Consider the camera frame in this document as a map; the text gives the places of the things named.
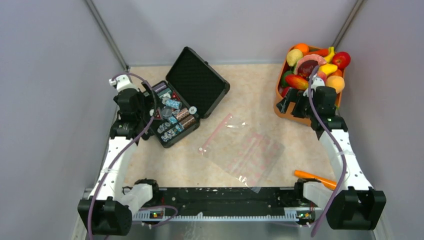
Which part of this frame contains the orange toy carrot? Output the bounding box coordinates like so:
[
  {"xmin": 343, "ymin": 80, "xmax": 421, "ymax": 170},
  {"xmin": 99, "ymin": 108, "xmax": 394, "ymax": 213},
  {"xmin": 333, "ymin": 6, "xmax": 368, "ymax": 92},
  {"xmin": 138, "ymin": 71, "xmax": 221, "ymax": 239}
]
[{"xmin": 294, "ymin": 170, "xmax": 337, "ymax": 191}]

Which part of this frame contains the yellow toy banana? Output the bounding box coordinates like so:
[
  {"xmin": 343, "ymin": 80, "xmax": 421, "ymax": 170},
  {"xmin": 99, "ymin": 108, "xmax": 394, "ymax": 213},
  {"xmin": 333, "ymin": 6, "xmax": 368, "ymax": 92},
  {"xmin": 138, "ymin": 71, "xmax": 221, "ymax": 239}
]
[{"xmin": 324, "ymin": 46, "xmax": 336, "ymax": 64}]

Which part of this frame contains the orange fruit basket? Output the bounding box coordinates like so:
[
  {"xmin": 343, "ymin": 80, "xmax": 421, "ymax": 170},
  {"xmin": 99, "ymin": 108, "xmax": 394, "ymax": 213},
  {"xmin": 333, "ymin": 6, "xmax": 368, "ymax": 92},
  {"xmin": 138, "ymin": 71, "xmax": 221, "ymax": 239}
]
[{"xmin": 273, "ymin": 45, "xmax": 342, "ymax": 126}]

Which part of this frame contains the white ten poker chip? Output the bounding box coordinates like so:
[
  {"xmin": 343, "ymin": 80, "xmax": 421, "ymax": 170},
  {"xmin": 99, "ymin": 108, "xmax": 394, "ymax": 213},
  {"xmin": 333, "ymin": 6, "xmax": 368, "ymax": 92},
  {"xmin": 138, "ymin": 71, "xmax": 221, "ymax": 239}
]
[{"xmin": 188, "ymin": 106, "xmax": 197, "ymax": 115}]

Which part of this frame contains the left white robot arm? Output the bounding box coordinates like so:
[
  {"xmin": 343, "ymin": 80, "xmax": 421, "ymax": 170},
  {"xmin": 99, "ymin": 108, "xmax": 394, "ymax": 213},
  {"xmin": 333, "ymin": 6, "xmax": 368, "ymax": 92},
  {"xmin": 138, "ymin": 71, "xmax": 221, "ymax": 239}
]
[{"xmin": 77, "ymin": 88, "xmax": 161, "ymax": 240}]

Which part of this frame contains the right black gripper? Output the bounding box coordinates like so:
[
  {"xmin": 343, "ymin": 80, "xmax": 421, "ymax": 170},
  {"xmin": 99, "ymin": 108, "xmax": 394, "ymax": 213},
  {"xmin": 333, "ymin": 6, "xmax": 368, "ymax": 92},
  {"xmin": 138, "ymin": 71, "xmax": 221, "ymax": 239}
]
[{"xmin": 275, "ymin": 87, "xmax": 318, "ymax": 120}]

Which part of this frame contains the red yellow toy mango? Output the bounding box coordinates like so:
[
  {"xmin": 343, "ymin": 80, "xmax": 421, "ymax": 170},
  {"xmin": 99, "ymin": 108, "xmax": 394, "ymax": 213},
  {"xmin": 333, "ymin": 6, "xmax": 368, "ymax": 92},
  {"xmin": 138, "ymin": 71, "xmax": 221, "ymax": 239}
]
[{"xmin": 284, "ymin": 74, "xmax": 309, "ymax": 91}]

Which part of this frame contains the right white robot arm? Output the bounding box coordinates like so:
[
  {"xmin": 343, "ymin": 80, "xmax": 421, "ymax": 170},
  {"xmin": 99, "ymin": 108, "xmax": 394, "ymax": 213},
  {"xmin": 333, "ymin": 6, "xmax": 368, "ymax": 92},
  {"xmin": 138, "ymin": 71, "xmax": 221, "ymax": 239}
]
[{"xmin": 275, "ymin": 86, "xmax": 387, "ymax": 231}]

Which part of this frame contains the toy peach orange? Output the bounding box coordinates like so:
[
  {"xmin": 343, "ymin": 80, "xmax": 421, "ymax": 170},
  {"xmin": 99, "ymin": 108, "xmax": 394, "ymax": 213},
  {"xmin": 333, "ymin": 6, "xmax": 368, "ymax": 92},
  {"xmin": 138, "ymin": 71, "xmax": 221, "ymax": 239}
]
[{"xmin": 325, "ymin": 75, "xmax": 345, "ymax": 94}]

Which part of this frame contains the red toy apple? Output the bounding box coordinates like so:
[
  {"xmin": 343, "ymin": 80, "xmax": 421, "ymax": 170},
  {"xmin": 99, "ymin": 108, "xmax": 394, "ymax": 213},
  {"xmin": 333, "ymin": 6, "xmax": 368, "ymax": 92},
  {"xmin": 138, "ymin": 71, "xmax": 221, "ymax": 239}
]
[{"xmin": 331, "ymin": 51, "xmax": 351, "ymax": 70}]

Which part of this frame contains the black poker chip case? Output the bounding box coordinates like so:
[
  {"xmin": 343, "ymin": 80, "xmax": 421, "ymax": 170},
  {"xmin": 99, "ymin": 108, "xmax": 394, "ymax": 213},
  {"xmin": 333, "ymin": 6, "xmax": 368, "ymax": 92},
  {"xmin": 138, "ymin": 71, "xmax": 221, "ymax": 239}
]
[{"xmin": 141, "ymin": 46, "xmax": 230, "ymax": 148}]

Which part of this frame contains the clear zip top bag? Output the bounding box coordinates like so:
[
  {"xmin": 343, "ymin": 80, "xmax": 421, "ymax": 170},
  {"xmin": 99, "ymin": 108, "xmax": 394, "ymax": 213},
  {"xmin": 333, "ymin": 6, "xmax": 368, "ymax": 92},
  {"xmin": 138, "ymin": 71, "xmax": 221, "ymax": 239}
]
[{"xmin": 198, "ymin": 113, "xmax": 285, "ymax": 193}]

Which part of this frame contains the yellow toy pear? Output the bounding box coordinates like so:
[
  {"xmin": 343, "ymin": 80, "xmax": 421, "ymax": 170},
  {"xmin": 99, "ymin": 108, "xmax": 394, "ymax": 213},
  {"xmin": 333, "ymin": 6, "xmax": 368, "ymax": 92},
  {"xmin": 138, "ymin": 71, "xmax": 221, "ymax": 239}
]
[{"xmin": 319, "ymin": 63, "xmax": 338, "ymax": 76}]

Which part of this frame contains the toy watermelon slice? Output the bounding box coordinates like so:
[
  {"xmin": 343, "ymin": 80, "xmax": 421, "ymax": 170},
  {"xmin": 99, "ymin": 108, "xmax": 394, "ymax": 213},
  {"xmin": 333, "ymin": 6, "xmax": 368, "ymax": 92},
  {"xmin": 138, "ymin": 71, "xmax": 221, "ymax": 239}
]
[{"xmin": 293, "ymin": 54, "xmax": 327, "ymax": 78}]

